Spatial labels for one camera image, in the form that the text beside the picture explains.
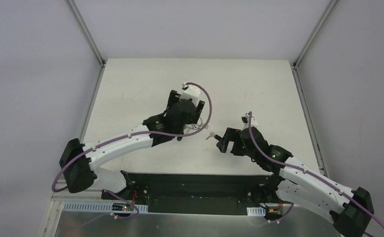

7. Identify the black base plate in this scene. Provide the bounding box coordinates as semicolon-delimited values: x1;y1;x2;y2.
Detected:
116;173;286;215

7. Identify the white cable duct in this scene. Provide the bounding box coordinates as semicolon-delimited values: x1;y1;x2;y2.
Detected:
63;201;148;213
247;207;266;217

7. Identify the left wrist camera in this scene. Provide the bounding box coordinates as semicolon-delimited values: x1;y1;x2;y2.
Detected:
180;84;201;106

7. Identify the right aluminium frame post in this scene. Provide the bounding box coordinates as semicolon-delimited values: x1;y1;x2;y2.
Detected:
293;0;340;69

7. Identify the left aluminium frame post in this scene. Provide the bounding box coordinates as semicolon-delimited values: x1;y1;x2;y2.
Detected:
65;0;106;68

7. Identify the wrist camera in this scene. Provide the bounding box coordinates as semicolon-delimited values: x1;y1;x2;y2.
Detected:
180;84;201;106
241;113;259;129

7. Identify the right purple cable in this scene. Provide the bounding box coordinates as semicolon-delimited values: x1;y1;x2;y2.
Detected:
247;112;384;237

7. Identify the silver keyring with keys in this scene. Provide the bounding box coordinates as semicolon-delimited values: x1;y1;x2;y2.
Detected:
183;122;210;134

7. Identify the left white cable duct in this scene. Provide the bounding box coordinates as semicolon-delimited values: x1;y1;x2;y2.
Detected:
63;201;148;213

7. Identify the aluminium frame post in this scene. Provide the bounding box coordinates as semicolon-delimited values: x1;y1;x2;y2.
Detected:
65;0;106;68
293;0;340;69

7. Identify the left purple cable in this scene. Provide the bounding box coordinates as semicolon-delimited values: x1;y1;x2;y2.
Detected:
51;82;213;193

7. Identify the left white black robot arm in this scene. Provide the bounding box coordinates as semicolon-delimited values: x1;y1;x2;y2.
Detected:
59;85;205;200

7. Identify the key with black tag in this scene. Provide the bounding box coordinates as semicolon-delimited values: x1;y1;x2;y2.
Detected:
206;132;218;140

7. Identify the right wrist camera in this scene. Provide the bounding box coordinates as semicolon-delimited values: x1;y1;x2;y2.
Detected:
241;113;259;129

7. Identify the right white cable duct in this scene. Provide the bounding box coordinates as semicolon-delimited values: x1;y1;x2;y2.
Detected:
247;207;266;217

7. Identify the purple cable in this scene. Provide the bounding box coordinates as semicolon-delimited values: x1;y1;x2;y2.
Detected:
51;82;213;193
247;112;384;237

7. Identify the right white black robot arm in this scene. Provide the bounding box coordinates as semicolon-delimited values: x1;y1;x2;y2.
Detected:
214;127;374;237

